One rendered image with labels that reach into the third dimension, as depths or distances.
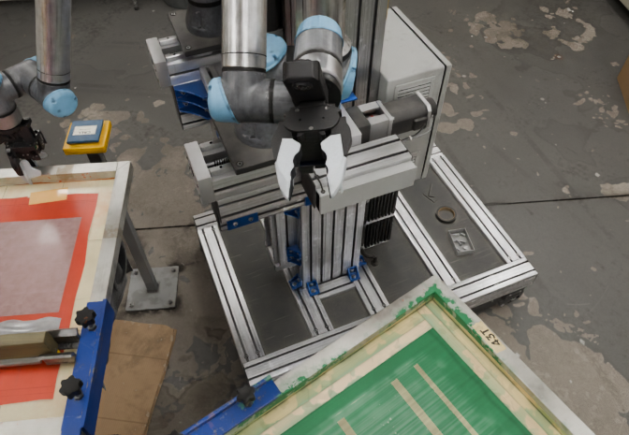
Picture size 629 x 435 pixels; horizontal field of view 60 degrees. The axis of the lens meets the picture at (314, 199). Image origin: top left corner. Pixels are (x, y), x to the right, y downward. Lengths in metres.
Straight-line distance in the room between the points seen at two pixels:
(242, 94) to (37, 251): 0.90
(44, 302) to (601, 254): 2.40
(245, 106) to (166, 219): 1.97
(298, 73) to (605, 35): 3.91
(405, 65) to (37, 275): 1.14
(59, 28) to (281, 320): 1.33
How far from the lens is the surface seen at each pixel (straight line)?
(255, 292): 2.27
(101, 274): 1.48
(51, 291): 1.54
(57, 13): 1.42
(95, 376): 1.34
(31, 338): 1.36
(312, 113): 0.72
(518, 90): 3.71
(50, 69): 1.47
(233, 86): 0.92
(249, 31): 0.92
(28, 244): 1.66
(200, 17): 1.65
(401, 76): 1.56
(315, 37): 0.84
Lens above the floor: 2.15
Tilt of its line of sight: 50 degrees down
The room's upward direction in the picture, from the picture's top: straight up
